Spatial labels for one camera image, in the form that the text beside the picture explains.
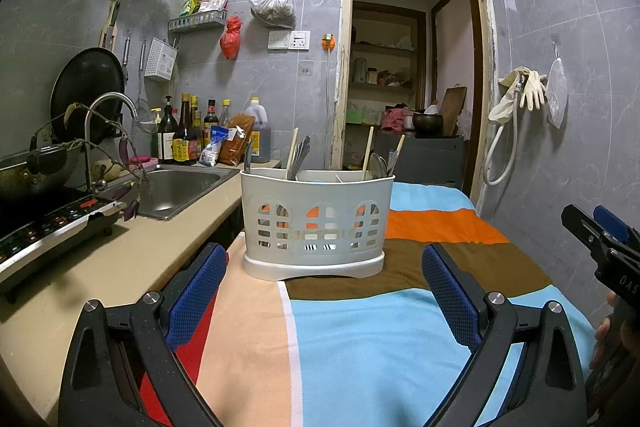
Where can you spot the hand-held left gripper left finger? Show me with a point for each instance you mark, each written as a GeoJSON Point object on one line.
{"type": "Point", "coordinates": [197, 297]}

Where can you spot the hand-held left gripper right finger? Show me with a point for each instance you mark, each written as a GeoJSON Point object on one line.
{"type": "Point", "coordinates": [450, 297]}

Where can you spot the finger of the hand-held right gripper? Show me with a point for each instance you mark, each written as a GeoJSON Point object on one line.
{"type": "Point", "coordinates": [612, 221]}
{"type": "Point", "coordinates": [582, 227]}

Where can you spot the wooden chopstick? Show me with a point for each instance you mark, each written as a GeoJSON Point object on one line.
{"type": "Point", "coordinates": [292, 152]}
{"type": "Point", "coordinates": [397, 154]}

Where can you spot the white plastic utensil caddy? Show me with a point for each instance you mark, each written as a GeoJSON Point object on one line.
{"type": "Point", "coordinates": [320, 202]}

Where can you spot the person's right hand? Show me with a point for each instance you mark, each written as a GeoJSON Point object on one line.
{"type": "Point", "coordinates": [604, 332]}

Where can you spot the beige kitchen counter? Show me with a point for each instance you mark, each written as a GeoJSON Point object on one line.
{"type": "Point", "coordinates": [150, 257]}

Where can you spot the striped colourful cloth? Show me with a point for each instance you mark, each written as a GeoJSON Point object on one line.
{"type": "Point", "coordinates": [360, 347]}

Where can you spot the stainless steel sink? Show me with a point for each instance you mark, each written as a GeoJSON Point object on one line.
{"type": "Point", "coordinates": [175, 192]}

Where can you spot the empty clear hanging bag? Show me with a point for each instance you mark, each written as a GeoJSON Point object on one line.
{"type": "Point", "coordinates": [556, 94]}

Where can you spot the grey cabinet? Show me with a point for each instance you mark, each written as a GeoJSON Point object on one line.
{"type": "Point", "coordinates": [425, 159]}

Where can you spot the cream rubber glove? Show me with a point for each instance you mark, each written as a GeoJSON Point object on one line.
{"type": "Point", "coordinates": [534, 89]}
{"type": "Point", "coordinates": [502, 107]}

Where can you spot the pink sponge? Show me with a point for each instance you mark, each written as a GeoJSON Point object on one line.
{"type": "Point", "coordinates": [145, 161]}

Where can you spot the blue white food bag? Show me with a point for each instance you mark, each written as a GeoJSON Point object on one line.
{"type": "Point", "coordinates": [215, 147]}

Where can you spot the tall dark sauce bottle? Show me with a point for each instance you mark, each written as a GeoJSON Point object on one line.
{"type": "Point", "coordinates": [184, 142]}

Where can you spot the orange food packet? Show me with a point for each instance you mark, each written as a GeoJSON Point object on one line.
{"type": "Point", "coordinates": [237, 142]}

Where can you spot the dark pump bottle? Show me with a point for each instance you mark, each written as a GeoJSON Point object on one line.
{"type": "Point", "coordinates": [167, 137]}

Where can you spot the green pump bottle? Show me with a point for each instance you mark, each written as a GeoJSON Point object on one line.
{"type": "Point", "coordinates": [155, 137]}

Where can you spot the induction cooker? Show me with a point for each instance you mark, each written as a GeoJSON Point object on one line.
{"type": "Point", "coordinates": [45, 227]}

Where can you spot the yellow cap sauce bottle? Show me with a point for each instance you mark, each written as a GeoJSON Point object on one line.
{"type": "Point", "coordinates": [198, 127]}

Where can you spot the dark metal pot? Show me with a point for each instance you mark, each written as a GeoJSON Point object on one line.
{"type": "Point", "coordinates": [427, 124]}

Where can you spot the wooden cutting board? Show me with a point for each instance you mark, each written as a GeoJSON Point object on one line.
{"type": "Point", "coordinates": [454, 109]}

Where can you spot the red label sauce bottle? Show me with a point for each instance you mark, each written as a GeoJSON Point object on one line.
{"type": "Point", "coordinates": [210, 122]}

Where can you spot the large oil jug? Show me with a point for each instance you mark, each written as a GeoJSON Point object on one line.
{"type": "Point", "coordinates": [260, 127]}

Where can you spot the clear yellow cap bottle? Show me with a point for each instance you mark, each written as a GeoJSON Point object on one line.
{"type": "Point", "coordinates": [226, 114]}

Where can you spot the pink cloth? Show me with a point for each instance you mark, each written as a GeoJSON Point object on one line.
{"type": "Point", "coordinates": [396, 119]}

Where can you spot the white bowl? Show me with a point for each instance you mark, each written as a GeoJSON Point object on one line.
{"type": "Point", "coordinates": [432, 109]}

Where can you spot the hanging metal strainer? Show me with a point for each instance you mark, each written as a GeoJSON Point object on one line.
{"type": "Point", "coordinates": [142, 114]}

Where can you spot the green box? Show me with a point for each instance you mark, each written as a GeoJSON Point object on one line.
{"type": "Point", "coordinates": [354, 116]}

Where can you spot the metal wok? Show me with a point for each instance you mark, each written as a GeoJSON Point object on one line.
{"type": "Point", "coordinates": [25, 177]}

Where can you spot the chrome faucet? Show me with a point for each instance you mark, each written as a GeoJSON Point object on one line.
{"type": "Point", "coordinates": [110, 97]}

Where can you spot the white jar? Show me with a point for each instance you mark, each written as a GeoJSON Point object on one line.
{"type": "Point", "coordinates": [371, 76]}

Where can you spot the black hanging wok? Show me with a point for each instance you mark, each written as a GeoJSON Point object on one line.
{"type": "Point", "coordinates": [87, 87]}

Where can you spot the green jar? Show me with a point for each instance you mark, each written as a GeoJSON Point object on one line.
{"type": "Point", "coordinates": [359, 70]}

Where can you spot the hanging metal utensil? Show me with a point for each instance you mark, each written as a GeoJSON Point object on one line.
{"type": "Point", "coordinates": [126, 57]}

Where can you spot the wooden storage shelf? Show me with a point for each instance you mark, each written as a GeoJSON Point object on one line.
{"type": "Point", "coordinates": [385, 52]}

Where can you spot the red plastic bag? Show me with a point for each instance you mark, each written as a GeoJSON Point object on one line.
{"type": "Point", "coordinates": [231, 39]}

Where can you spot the hanging wooden board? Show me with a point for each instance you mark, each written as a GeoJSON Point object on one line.
{"type": "Point", "coordinates": [111, 22]}

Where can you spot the row of seasoning packets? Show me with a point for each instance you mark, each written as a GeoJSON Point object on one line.
{"type": "Point", "coordinates": [205, 2]}

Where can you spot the white wall utensil holder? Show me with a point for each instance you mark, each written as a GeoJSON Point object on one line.
{"type": "Point", "coordinates": [161, 59]}

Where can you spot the worn door frame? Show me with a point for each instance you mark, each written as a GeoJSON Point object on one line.
{"type": "Point", "coordinates": [342, 57]}

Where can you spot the white wall switch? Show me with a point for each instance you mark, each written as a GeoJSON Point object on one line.
{"type": "Point", "coordinates": [278, 40]}

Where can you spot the white wall socket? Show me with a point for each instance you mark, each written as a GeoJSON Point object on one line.
{"type": "Point", "coordinates": [299, 40]}

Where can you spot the orange wall hook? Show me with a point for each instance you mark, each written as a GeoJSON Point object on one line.
{"type": "Point", "coordinates": [328, 43]}

